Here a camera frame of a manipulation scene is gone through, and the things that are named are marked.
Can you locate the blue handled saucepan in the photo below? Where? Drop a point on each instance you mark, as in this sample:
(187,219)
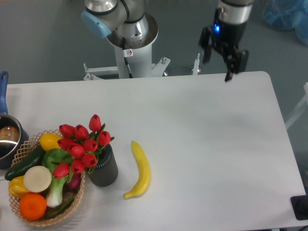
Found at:
(12,134)

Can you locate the yellow banana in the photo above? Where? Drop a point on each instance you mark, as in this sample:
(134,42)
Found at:
(144,179)

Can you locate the woven wicker basket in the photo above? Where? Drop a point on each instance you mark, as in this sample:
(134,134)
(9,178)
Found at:
(25,149)

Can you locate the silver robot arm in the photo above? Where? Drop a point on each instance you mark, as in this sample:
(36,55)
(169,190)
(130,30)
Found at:
(112,13)

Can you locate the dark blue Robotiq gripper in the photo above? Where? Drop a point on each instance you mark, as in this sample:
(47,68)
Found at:
(225,39)

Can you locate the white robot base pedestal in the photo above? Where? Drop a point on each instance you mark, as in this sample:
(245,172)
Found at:
(132,43)

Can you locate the dark green cucumber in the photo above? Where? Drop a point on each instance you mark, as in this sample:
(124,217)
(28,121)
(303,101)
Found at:
(31,160)

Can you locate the green chili pepper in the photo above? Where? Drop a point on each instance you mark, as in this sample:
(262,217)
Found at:
(61,209)

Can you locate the green bok choy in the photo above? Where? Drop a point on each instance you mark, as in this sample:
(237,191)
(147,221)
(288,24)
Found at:
(57,162)

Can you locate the black device at edge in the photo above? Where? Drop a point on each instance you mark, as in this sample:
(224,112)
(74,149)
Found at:
(300,206)

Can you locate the dark grey ribbed vase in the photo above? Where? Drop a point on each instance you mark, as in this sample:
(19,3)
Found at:
(106,170)

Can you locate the red tulip bouquet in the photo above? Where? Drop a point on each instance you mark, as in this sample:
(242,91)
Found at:
(84,144)

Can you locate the orange fruit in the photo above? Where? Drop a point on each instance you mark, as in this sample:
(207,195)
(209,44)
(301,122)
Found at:
(32,206)

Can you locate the white frame at right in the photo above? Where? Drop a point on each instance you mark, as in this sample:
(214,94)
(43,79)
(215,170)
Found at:
(298,110)

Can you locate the yellow squash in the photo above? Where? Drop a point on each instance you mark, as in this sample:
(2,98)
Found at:
(49,141)

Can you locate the blue plastic bag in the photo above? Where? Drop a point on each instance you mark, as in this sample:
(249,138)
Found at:
(286,15)

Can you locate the yellow bell pepper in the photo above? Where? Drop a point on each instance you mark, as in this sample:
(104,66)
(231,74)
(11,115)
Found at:
(17,187)

